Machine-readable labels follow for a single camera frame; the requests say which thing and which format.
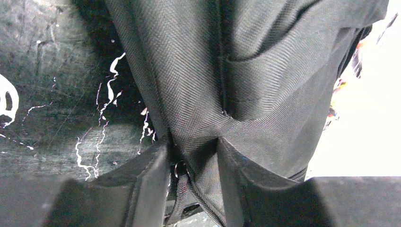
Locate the black student backpack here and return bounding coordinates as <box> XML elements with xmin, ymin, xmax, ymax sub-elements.
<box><xmin>106</xmin><ymin>0</ymin><xmax>389</xmax><ymax>227</ymax></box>

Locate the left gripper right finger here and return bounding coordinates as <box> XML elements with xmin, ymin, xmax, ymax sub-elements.
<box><xmin>217</xmin><ymin>138</ymin><xmax>401</xmax><ymax>227</ymax></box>

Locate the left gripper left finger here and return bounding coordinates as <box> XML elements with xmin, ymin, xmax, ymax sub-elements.
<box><xmin>44</xmin><ymin>139</ymin><xmax>171</xmax><ymax>227</ymax></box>

